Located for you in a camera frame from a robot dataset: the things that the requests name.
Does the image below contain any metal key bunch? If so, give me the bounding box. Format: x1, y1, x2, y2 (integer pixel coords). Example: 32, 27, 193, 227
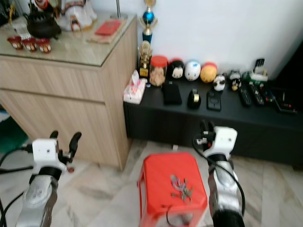
169, 175, 194, 202

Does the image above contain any black TV console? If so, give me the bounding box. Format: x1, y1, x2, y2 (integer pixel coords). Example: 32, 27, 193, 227
123, 70, 303, 167

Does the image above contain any black tape dispenser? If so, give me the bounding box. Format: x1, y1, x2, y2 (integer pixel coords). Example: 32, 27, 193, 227
187, 88, 202, 110

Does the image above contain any light wooden cabinet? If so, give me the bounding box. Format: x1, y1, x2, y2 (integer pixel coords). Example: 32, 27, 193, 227
0, 13, 138, 172

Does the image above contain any green cloth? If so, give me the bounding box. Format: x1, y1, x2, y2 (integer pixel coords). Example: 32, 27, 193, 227
0, 116, 30, 156

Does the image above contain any small panda toy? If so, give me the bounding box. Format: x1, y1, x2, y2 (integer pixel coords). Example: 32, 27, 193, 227
213, 74, 227, 92

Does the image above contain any black wallet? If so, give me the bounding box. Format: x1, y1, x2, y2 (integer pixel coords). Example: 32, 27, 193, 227
161, 81, 183, 106

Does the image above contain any black remote control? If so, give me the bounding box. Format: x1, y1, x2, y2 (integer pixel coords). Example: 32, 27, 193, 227
248, 84, 265, 106
238, 87, 253, 107

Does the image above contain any small dark figurine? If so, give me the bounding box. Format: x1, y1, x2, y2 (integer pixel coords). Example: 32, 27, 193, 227
228, 70, 242, 92

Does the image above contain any yellow red head toy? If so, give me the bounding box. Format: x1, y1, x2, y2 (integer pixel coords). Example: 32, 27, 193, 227
199, 61, 219, 84

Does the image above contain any white blue head toy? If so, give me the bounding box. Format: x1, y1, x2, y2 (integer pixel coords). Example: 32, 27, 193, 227
184, 60, 202, 82

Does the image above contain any red plastic stool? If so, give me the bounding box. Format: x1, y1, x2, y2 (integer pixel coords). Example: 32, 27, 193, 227
137, 152, 209, 227

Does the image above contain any black haired head toy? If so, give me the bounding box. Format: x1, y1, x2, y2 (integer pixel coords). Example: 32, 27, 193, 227
168, 59, 186, 80

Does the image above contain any green white box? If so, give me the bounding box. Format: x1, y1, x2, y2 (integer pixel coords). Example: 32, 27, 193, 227
241, 70, 270, 85

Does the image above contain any red lidded jar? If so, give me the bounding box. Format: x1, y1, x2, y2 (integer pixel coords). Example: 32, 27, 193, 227
149, 55, 169, 87

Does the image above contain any pink tissue pack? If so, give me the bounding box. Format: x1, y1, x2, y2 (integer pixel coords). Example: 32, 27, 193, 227
123, 71, 147, 105

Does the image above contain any flat black box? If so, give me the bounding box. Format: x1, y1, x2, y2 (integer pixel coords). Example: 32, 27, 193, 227
271, 87, 300, 114

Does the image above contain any small black calculator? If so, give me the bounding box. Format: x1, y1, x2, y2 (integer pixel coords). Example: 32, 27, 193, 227
254, 57, 266, 71

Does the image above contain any small gold trophy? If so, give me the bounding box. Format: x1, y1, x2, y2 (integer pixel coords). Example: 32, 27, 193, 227
138, 41, 153, 78

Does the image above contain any small red cup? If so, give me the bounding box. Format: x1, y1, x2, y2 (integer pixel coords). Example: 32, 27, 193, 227
36, 38, 52, 54
8, 35, 25, 51
22, 37, 38, 52

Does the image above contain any black television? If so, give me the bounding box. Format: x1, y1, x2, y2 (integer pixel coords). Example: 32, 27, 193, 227
271, 45, 303, 90

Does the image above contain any black iron teapot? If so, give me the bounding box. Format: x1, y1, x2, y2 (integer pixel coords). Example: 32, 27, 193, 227
26, 4, 63, 40

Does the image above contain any red booklet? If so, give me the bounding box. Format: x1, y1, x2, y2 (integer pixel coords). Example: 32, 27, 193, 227
95, 19, 123, 37

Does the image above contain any gold trophy with blue ball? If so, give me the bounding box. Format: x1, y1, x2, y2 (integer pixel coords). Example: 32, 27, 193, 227
139, 0, 158, 44

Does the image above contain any white robed figurine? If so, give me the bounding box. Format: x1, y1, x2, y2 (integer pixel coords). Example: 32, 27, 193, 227
59, 0, 98, 32

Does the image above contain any metal lamp pole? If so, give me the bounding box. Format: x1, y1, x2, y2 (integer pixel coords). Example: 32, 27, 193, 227
109, 0, 128, 20

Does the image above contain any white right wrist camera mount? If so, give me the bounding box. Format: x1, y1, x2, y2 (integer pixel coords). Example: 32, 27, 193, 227
212, 126, 239, 157

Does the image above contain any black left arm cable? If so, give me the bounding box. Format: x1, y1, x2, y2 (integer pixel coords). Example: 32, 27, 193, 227
0, 146, 35, 227

